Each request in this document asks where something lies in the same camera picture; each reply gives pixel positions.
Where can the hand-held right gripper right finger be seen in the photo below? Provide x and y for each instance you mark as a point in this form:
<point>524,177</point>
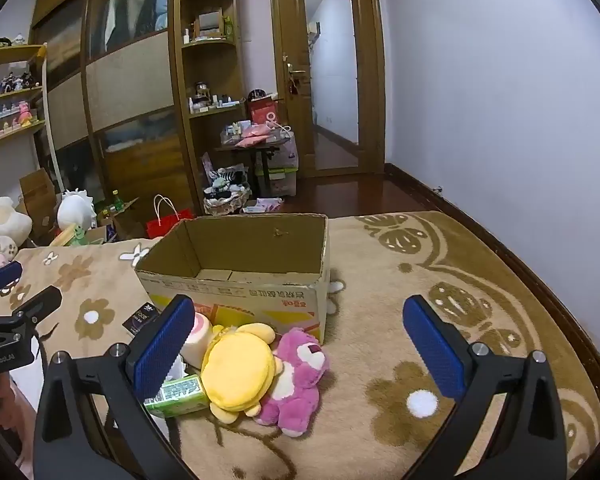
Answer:
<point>432,347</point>

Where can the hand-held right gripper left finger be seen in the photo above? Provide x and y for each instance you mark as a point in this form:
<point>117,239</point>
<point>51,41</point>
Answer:
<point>162,345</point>

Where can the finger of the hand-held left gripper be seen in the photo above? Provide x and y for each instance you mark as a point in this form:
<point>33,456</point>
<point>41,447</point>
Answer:
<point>35,305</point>
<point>2,276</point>

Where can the yellow plush toy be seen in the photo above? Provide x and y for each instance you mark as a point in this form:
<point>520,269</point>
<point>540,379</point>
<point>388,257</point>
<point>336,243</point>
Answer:
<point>237,370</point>

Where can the pink bear plush toy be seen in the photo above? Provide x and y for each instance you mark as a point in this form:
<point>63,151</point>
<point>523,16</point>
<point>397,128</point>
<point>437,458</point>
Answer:
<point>292,390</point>

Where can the black card packet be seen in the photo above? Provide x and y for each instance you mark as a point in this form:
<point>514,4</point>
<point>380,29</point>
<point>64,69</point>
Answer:
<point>140,319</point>

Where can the pink swirl plush cushion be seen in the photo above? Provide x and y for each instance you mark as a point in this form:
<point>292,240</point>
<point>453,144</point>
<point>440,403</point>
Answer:
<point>199,335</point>

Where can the cream plush toy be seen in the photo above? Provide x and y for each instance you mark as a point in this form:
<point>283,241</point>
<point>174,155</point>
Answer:
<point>2,220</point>

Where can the green frog plush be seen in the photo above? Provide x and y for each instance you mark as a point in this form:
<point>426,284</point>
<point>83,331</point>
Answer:
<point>77,234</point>

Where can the tall cardboard box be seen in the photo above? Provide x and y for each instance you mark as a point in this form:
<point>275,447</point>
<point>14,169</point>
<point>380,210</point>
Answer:
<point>37,200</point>

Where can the white spiky-haired plush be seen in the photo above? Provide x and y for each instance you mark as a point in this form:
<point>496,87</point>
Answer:
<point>72,210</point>

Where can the red gift bag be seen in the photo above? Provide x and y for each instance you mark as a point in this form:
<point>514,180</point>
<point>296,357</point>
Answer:
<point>167,225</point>

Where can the cardboard box with bottles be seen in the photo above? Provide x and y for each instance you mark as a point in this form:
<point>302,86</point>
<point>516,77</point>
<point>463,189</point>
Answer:
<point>122,222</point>

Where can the green bottle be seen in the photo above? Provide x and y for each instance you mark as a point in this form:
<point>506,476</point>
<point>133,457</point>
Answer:
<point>116,201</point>

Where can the basket of socks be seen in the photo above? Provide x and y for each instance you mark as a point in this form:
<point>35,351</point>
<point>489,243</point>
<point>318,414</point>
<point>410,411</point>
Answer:
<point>225,205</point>

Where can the wooden corner shelf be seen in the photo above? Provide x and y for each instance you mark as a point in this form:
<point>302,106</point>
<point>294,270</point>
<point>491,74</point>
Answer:
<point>185,135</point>

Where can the small dark table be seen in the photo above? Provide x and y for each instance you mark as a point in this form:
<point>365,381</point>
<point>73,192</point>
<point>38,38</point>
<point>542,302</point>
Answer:
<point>260,150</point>

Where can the wooden wardrobe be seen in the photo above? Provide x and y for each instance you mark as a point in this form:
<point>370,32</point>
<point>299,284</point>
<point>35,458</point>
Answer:
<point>125,85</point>

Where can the pink bag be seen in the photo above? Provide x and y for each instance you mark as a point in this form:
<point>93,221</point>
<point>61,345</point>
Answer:
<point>252,134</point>

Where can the red paper bag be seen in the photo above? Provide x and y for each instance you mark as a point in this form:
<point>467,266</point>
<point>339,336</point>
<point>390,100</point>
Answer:
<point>262,112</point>

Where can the wooden door with glass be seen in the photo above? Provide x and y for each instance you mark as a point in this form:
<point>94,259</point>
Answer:
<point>290,35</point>

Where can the yellow wall shelf with figurines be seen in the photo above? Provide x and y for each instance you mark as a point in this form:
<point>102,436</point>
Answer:
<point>10,90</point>

